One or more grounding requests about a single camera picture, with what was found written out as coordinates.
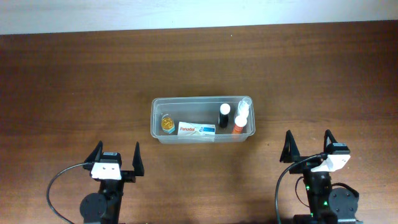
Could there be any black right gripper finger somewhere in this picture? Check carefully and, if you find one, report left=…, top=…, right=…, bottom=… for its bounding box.
left=323, top=129, right=337, bottom=152
left=279, top=130, right=301, bottom=163

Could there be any gold lid small jar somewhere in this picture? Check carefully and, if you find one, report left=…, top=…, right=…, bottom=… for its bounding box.
left=161, top=114, right=175, bottom=134

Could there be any white Panadol box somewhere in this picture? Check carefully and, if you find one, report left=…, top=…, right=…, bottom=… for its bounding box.
left=177, top=121, right=216, bottom=136

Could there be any orange bottle white cap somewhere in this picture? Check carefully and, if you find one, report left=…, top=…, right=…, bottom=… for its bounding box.
left=232, top=115, right=247, bottom=134

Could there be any white dropper bottle clear cap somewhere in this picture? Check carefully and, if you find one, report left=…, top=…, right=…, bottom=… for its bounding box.
left=234, top=96, right=252, bottom=118

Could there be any dark bottle white cap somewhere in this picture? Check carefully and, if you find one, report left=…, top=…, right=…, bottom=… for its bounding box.
left=218, top=103, right=231, bottom=128

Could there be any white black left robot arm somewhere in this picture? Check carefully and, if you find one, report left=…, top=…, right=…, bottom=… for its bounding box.
left=80, top=141, right=144, bottom=223

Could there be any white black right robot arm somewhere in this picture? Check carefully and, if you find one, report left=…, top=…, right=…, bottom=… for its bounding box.
left=280, top=129, right=360, bottom=223

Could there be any clear plastic container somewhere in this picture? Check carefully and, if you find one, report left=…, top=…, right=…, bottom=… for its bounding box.
left=150, top=96, right=256, bottom=144

